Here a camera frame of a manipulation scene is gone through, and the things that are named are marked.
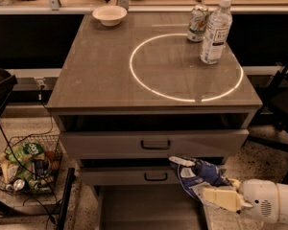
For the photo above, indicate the black office chair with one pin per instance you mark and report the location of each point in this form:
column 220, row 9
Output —
column 277, row 103

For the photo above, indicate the top drawer with handle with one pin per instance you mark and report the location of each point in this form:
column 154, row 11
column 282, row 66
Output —
column 152, row 144

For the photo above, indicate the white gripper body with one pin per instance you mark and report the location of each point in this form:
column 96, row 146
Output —
column 260, row 197

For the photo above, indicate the blue chip bag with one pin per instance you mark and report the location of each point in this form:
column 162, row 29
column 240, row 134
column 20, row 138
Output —
column 193, row 174

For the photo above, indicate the clear plastic water bottle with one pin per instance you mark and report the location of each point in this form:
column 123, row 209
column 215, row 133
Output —
column 216, row 33

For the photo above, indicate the drawer with handle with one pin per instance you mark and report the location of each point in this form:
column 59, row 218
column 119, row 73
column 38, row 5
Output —
column 152, row 144
column 129, row 176

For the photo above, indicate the green soda can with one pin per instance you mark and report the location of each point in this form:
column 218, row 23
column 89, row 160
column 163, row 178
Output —
column 197, row 23

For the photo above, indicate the wire basket of snacks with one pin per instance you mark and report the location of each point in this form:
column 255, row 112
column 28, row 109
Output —
column 30, row 165

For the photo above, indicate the black floor stand leg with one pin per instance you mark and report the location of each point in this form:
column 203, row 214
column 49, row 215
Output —
column 65, row 198

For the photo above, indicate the white paper bowl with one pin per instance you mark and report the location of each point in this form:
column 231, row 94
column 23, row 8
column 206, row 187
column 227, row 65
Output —
column 109, row 15

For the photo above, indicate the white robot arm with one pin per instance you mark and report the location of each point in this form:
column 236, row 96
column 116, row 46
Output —
column 282, row 197

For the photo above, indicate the open bottom drawer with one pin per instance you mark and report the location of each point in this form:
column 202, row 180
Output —
column 148, row 207

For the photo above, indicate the middle drawer with handle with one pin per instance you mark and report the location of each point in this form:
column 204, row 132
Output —
column 129, row 176

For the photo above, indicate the grey drawer cabinet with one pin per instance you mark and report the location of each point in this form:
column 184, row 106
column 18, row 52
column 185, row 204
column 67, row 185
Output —
column 144, row 75

